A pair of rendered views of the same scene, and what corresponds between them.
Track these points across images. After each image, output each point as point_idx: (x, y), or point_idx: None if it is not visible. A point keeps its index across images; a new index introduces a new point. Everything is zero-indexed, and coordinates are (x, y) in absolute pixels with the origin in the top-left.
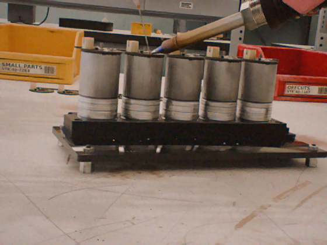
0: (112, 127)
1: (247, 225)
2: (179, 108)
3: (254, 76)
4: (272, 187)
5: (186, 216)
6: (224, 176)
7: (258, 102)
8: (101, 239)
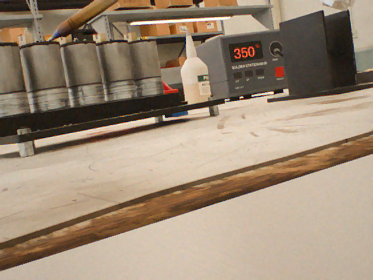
0: (32, 119)
1: (226, 127)
2: (88, 93)
3: (141, 54)
4: (208, 121)
5: (168, 137)
6: (160, 129)
7: (152, 77)
8: (113, 157)
